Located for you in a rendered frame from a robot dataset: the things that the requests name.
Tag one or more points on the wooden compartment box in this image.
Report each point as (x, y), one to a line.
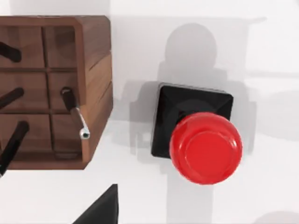
(93, 70)

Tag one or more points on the black square button base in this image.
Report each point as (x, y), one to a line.
(170, 109)

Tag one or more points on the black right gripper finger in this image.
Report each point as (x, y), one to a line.
(105, 207)

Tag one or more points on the red push button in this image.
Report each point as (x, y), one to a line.
(206, 149)

